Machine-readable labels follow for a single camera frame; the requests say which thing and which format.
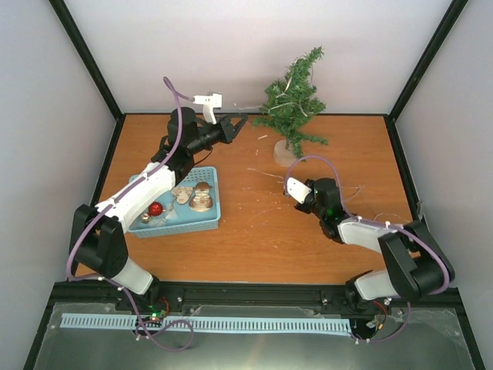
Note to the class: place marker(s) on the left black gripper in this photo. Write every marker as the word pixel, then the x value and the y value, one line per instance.
pixel 228 132

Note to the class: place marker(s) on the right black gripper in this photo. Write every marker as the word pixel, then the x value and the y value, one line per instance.
pixel 299 207

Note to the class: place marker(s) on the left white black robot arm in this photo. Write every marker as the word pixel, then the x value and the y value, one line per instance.
pixel 98 232

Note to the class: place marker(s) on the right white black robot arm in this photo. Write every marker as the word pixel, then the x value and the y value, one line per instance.
pixel 415 265

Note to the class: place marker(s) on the small green christmas tree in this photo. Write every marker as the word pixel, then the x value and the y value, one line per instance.
pixel 291 104

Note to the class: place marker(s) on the snowman ornament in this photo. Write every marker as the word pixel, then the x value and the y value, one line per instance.
pixel 201 200

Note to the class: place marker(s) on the beige wooden heart ornament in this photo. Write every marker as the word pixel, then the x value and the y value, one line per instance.
pixel 182 194

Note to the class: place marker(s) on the blue plastic basket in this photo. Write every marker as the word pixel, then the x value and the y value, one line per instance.
pixel 180 219

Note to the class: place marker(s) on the red ball ornament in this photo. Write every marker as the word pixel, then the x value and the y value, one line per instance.
pixel 155 209

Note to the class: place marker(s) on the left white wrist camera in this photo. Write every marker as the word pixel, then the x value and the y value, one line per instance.
pixel 209 103

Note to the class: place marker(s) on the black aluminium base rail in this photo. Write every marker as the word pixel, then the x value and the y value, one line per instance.
pixel 180 297

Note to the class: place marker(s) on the light blue cable duct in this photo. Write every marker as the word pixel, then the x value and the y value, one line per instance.
pixel 213 325

